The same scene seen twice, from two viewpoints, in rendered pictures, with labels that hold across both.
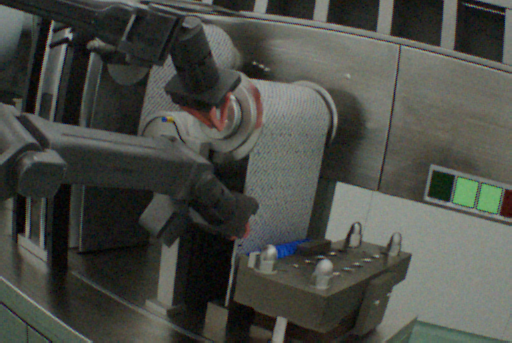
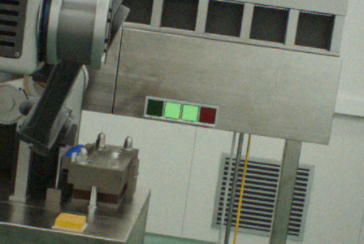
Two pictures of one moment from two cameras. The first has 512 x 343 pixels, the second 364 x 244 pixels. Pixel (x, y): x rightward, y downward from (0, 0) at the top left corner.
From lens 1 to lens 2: 1.22 m
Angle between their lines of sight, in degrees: 29
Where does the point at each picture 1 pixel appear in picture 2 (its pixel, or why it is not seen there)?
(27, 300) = not seen: outside the picture
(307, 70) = not seen: hidden behind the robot
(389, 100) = (115, 61)
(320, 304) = (119, 176)
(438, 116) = (149, 68)
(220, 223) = (62, 139)
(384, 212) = not seen: hidden behind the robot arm
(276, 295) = (93, 174)
